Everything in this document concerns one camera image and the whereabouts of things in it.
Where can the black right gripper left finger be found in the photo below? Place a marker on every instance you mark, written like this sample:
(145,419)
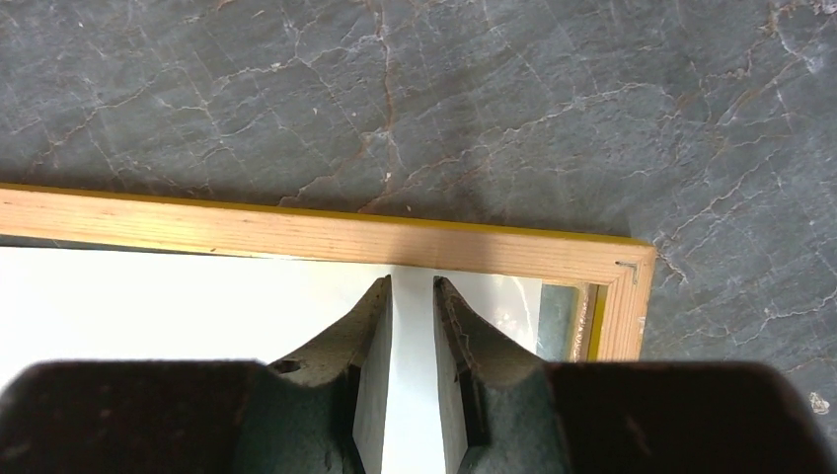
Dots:
(301,411)

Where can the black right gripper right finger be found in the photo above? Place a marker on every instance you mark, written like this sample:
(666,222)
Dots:
(496,409)

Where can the clear acrylic sheet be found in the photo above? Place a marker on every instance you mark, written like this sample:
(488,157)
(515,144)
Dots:
(551,321)

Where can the building and sky photo print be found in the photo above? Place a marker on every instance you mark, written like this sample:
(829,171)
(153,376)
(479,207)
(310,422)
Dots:
(117,362)

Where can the yellow wooden picture frame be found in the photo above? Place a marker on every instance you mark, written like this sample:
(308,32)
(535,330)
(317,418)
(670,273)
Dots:
(622,267)

